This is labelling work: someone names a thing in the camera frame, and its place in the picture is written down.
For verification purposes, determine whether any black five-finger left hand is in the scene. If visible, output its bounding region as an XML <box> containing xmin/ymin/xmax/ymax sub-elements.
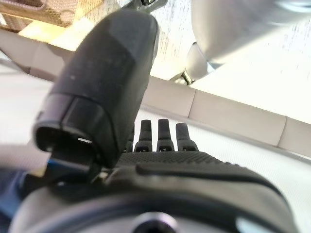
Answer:
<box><xmin>9</xmin><ymin>11</ymin><xmax>298</xmax><ymax>233</ymax></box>

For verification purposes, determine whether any navy blue garment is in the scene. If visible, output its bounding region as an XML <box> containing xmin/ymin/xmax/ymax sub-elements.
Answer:
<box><xmin>0</xmin><ymin>168</ymin><xmax>28</xmax><ymax>220</ymax></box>

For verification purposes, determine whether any brown woven basket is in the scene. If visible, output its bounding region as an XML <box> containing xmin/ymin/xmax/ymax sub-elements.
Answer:
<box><xmin>0</xmin><ymin>0</ymin><xmax>75</xmax><ymax>32</ymax></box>

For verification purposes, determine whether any large grey striped rug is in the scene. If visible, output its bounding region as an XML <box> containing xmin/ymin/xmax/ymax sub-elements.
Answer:
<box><xmin>92</xmin><ymin>0</ymin><xmax>311</xmax><ymax>122</ymax></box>

